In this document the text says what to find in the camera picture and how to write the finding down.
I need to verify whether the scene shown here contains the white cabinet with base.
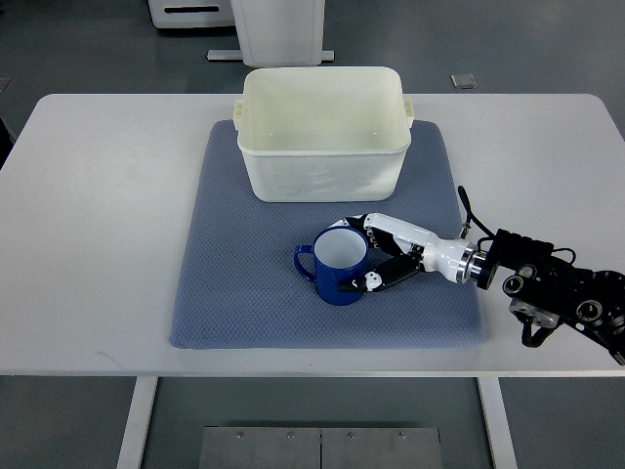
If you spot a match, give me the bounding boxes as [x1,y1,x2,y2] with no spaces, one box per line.
[207,0,335,67]

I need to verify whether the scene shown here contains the blue mug white inside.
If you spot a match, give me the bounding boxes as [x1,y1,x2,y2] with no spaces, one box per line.
[293,226,369,306]

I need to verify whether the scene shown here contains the right white table leg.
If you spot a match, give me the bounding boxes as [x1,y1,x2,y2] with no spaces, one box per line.
[478,377,518,469]

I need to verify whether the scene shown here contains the grey metal floor plate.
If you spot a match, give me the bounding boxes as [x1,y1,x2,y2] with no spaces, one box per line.
[199,426,443,468]

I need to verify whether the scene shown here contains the cream plastic storage box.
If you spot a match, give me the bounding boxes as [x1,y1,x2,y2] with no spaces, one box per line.
[233,66,414,202]

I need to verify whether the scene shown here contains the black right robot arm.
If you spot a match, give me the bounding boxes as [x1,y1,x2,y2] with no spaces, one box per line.
[458,187,624,365]

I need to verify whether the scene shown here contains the blue textured table mat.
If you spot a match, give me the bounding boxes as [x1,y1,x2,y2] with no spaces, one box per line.
[170,121,485,350]

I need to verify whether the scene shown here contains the white table leg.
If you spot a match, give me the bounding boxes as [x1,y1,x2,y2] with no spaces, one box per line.
[478,377,518,469]
[116,376,158,469]

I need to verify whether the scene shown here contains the left white table leg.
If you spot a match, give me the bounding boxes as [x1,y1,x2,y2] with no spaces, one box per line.
[116,376,158,469]

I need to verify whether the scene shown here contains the dark object at left edge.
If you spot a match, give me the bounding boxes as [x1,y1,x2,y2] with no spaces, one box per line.
[0,118,17,168]

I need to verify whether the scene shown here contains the white appliance with dark slot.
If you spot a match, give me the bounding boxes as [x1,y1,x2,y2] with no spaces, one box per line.
[147,0,234,29]

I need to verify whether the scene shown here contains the small grey floor socket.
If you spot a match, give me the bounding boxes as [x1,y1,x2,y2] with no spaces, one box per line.
[449,73,478,90]

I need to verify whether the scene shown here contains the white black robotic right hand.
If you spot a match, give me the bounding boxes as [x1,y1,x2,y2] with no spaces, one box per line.
[335,213,482,293]

